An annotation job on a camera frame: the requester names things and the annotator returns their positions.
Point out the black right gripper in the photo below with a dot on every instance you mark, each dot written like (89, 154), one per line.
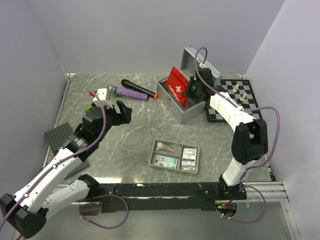
(192, 81)

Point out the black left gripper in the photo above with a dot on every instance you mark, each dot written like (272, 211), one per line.
(125, 116)

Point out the red first aid pouch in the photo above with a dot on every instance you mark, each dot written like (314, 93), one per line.
(176, 84)

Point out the grey metal storage box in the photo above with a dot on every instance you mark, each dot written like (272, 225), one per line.
(188, 65)

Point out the cotton swabs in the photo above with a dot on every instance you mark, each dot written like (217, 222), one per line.
(160, 146)

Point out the light blue gauze packet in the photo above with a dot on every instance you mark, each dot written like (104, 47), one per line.
(166, 161)

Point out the white blue instruction packet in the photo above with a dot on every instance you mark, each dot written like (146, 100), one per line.
(189, 159)

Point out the grey plastic divided tray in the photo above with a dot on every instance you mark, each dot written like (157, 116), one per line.
(177, 154)

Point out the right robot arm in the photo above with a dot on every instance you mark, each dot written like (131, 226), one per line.
(250, 135)

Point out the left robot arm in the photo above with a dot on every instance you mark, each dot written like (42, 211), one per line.
(29, 208)

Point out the green toy brick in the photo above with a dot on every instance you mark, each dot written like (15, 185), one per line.
(118, 95)

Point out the purple glitter microphone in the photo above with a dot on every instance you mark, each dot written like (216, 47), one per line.
(111, 89)

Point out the black microphone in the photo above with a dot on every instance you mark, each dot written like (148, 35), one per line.
(130, 85)

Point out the toy brick car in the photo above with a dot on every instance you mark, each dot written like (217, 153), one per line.
(88, 107)

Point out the cream chess piece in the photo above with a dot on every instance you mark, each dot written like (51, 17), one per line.
(236, 88)

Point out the chess board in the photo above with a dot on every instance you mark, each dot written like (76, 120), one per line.
(241, 91)

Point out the cream chess pawn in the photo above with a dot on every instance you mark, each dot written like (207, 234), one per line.
(243, 98)

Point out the grey brick baseplate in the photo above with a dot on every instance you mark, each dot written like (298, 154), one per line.
(56, 137)

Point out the black mounting base rail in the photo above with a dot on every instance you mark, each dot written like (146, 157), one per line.
(163, 196)

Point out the aluminium frame rail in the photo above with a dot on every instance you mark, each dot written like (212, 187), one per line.
(272, 191)

